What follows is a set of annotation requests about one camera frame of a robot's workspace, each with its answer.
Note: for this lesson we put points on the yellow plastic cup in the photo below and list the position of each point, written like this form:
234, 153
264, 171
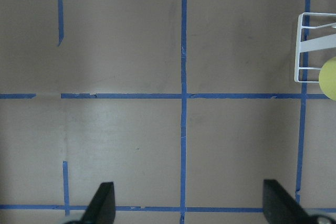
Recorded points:
327, 79

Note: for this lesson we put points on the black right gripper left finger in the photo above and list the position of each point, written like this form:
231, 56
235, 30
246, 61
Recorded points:
102, 206

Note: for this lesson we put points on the white wire cup rack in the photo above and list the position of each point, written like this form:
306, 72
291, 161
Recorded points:
320, 43

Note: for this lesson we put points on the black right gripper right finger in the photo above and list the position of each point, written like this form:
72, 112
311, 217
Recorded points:
279, 207

